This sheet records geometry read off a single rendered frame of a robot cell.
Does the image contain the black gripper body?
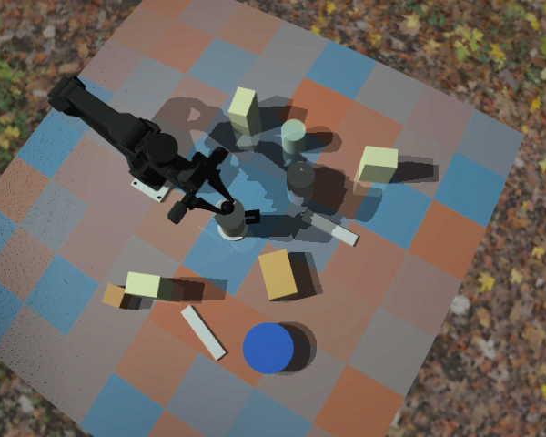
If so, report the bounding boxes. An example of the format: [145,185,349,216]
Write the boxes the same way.
[163,147,228,224]

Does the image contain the pale green cylinder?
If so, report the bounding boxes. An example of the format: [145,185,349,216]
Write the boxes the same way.
[281,119,306,154]

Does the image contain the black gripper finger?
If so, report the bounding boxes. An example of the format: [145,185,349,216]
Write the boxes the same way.
[207,169,235,203]
[189,197,226,216]

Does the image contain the pale green box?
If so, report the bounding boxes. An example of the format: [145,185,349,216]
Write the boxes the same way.
[228,87,259,136]
[125,271,174,301]
[359,146,398,184]

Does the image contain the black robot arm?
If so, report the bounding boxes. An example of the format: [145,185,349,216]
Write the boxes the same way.
[47,76,211,192]

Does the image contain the blue cylinder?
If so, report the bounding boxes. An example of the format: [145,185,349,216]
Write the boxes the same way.
[243,323,294,374]

